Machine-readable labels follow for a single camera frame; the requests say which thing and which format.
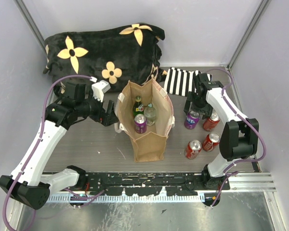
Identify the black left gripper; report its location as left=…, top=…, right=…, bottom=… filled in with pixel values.
left=77, top=90, right=119, bottom=126

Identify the green Perrier glass bottle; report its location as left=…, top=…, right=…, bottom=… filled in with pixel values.
left=132, top=96, right=144, bottom=118

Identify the purple fanta can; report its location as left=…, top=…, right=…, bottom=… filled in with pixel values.
left=134, top=114, right=147, bottom=134
left=184, top=110, right=200, bottom=129

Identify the clear Chang soda bottle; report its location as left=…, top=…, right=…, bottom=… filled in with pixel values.
left=144, top=103, right=156, bottom=126

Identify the tan canvas tote bag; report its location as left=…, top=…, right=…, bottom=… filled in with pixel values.
left=115, top=79, right=175, bottom=162

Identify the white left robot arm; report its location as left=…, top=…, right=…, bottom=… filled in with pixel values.
left=0, top=80, right=118, bottom=210

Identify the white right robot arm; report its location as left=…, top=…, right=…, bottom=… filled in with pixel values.
left=184, top=73, right=259, bottom=190

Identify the purple Fanta can front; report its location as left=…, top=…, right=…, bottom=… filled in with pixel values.
left=184, top=110, right=200, bottom=129

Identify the black white striped cloth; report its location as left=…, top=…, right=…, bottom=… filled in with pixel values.
left=160, top=67, right=212, bottom=97

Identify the red cola can rear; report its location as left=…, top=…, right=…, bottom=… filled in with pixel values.
left=203, top=112, right=220, bottom=131

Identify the red cola can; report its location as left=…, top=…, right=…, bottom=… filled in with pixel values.
left=184, top=140, right=202, bottom=159
left=203, top=112, right=220, bottom=131
left=202, top=132, right=220, bottom=152

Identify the red cola can right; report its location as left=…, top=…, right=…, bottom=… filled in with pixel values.
left=202, top=132, right=220, bottom=152

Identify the red cola can front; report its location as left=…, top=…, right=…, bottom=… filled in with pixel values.
left=184, top=140, right=202, bottom=159

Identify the black floral plush blanket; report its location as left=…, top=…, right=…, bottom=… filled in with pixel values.
left=43, top=23, right=167, bottom=92

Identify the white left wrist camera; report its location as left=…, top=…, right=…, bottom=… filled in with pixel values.
left=89, top=77, right=111, bottom=103

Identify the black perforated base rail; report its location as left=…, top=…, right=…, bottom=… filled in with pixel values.
left=42, top=171, right=231, bottom=197

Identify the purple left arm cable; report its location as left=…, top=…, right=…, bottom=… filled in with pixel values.
left=2, top=74, right=105, bottom=231

